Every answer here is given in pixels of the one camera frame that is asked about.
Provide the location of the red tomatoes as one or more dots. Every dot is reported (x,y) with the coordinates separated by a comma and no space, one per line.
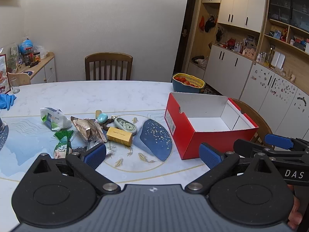
(182,79)

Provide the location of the black hanging bag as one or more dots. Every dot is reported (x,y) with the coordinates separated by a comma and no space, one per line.
(209,24)

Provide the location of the dark door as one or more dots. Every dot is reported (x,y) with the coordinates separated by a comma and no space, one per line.
(187,17)

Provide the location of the pale green correction tape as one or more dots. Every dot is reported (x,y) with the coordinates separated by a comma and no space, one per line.
(125,125)

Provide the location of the red cardboard box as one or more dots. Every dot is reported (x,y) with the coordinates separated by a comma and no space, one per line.
(205,145)

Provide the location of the red printed snack bag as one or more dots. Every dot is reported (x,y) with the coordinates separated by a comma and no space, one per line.
(3,75)

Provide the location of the yellow oil bottle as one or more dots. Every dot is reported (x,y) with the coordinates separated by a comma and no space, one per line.
(268,58)

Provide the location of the grey sideboard cabinet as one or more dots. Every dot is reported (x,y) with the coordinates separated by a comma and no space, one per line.
(45,71)

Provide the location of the white and green snack packet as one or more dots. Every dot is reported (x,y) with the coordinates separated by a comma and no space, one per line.
(56,120)

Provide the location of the white lower cabinet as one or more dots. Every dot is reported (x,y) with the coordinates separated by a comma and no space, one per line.
(229,70)

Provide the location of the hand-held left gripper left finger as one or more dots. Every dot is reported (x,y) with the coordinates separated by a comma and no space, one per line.
(95,154)

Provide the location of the dark sauce jar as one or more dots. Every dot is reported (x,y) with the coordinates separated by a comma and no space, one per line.
(27,55)

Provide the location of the person's right hand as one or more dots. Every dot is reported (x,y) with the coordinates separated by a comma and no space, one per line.
(295,214)

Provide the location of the brown wooden round-back chair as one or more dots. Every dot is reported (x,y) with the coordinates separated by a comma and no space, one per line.
(257,118)

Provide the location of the silver foil snack packet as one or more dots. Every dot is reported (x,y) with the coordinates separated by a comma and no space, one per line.
(87,129)

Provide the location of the red hanging bag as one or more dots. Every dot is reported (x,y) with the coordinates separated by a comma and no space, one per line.
(201,23)

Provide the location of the yellow strainer basket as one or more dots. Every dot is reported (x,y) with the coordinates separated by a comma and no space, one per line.
(192,78)

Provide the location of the white upper wall cabinets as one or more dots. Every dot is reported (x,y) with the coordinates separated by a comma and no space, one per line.
(241,7)

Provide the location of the blue round ball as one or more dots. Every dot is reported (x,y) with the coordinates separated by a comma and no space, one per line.
(26,45)

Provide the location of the green tasselled face toy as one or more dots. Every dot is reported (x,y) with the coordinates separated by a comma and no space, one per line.
(63,145)

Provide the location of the clear plastic bag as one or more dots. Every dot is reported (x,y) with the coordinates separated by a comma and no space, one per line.
(43,52)

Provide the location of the small red-label jar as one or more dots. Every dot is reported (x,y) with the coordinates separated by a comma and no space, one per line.
(36,56)

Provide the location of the teal oval eraser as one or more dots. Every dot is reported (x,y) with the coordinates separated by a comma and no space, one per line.
(102,118)

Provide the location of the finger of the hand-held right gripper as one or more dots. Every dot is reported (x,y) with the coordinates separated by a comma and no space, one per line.
(246,146)
(277,141)

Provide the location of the black stick-shaped device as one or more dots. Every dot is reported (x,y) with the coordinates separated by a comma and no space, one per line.
(32,64)

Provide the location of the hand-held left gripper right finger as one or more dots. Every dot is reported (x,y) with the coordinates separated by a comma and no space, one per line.
(209,156)

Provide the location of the white cabinet with stickers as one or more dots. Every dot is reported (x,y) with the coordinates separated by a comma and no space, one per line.
(277,94)

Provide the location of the red pot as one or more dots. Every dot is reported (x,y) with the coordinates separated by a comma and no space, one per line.
(231,43)

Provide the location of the clear drinking glass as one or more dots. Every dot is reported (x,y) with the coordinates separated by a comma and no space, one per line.
(15,85)

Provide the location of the blue rubber gloves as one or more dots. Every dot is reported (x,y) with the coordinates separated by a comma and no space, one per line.
(6,101)

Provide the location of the small yellow box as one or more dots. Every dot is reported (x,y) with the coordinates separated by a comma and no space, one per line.
(119,136)

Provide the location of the tan cork stopper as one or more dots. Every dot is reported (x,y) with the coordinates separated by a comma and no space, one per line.
(98,113)

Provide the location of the blue round mat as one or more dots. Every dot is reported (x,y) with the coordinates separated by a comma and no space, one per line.
(29,72)

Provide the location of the glass-door cabinet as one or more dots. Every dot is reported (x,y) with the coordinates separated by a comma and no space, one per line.
(289,7)

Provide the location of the brown wooden slatted chair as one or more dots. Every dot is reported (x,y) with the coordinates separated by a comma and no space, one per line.
(108,65)

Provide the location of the small light wooden chair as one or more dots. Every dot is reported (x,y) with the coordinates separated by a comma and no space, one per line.
(20,78)

